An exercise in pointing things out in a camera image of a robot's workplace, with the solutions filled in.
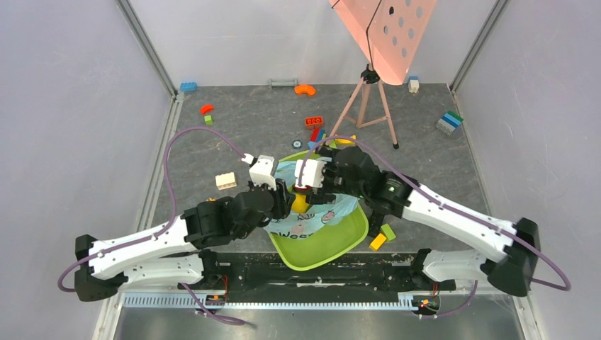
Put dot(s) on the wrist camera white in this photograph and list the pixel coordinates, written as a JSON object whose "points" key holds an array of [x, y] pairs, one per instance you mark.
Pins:
{"points": [[261, 170], [309, 173]]}

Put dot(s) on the orange arch toy block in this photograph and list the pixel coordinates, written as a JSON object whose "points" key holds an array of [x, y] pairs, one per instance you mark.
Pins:
{"points": [[305, 89]]}

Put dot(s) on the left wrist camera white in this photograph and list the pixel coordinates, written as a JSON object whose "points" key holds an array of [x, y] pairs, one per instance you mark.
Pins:
{"points": [[261, 170]]}

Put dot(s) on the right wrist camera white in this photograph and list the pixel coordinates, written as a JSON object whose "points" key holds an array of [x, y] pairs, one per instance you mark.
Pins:
{"points": [[309, 173]]}

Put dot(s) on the pink perforated board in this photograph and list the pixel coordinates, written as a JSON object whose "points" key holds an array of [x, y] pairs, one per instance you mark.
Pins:
{"points": [[388, 32]]}

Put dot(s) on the grey metal handle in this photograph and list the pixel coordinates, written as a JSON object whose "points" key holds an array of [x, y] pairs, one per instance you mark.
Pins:
{"points": [[279, 83]]}

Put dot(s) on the red semicircle toy block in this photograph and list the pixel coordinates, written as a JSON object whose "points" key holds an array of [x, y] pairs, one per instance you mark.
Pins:
{"points": [[206, 109]]}

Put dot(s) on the lime green plastic tray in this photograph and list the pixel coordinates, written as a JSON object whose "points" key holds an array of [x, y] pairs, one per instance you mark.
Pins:
{"points": [[327, 244]]}

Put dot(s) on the white toy brick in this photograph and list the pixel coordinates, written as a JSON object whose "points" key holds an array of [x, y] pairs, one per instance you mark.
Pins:
{"points": [[225, 181]]}

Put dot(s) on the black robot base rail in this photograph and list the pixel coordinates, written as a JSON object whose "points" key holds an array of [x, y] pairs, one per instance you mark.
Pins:
{"points": [[353, 277]]}

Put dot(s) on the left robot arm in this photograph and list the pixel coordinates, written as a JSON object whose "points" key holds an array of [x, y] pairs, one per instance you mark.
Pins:
{"points": [[102, 264]]}

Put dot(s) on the green toy block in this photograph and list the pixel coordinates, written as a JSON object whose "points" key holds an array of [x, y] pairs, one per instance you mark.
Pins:
{"points": [[387, 232]]}

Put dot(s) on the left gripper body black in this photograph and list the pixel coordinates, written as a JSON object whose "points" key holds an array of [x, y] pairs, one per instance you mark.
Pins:
{"points": [[281, 210]]}

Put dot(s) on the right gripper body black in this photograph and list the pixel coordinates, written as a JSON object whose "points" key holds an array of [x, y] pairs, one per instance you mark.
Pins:
{"points": [[317, 193]]}

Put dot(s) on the light blue printed plastic bag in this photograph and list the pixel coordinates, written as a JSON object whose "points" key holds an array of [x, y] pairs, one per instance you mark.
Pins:
{"points": [[302, 226]]}

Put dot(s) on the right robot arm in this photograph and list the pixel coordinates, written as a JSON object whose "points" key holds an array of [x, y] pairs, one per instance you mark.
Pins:
{"points": [[501, 252]]}

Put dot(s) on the yellow fake fruit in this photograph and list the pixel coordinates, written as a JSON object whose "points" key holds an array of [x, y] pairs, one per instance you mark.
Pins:
{"points": [[300, 204]]}

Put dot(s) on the blue poker chip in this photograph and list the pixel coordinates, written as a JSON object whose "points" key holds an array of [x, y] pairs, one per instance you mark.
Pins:
{"points": [[296, 144]]}

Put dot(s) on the red blue toy brick stack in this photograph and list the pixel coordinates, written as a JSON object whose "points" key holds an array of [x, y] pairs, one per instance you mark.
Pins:
{"points": [[317, 135]]}

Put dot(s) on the grey blue green brick stack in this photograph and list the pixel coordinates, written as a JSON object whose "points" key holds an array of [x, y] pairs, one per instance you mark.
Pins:
{"points": [[449, 123]]}

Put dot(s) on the white blue small brick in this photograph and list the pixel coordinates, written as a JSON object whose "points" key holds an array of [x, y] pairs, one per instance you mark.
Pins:
{"points": [[413, 84]]}

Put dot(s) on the orange toy brick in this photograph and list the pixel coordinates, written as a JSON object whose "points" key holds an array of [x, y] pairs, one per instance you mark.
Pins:
{"points": [[314, 122]]}

